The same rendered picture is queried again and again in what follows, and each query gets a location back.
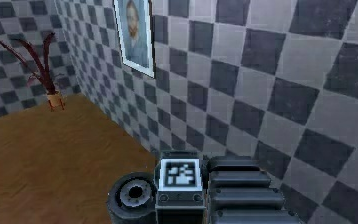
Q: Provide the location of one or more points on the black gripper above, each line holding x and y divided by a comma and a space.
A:
133, 196

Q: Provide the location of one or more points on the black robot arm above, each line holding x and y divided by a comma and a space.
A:
240, 196

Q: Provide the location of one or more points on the dark red house plant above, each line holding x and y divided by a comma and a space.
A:
45, 71

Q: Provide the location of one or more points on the framed portrait picture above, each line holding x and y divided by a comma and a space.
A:
136, 33

